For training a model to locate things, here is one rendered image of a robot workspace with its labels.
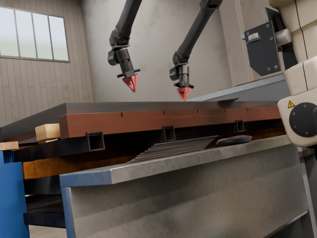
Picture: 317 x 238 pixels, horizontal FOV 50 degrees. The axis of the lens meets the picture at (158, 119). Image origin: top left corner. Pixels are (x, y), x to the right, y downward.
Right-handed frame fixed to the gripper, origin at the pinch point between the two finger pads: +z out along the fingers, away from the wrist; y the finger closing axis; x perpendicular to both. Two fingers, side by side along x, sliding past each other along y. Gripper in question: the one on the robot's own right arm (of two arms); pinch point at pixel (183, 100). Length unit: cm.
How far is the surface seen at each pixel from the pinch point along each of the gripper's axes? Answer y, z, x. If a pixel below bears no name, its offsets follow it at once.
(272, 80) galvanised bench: -60, -23, 22
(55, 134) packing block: 91, 39, 34
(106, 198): 82, 55, 47
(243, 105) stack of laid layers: 1.1, 10.4, 37.3
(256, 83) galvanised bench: -59, -23, 11
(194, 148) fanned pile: 58, 40, 55
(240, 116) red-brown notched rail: 11.3, 18.7, 41.8
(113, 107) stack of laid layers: 75, 28, 38
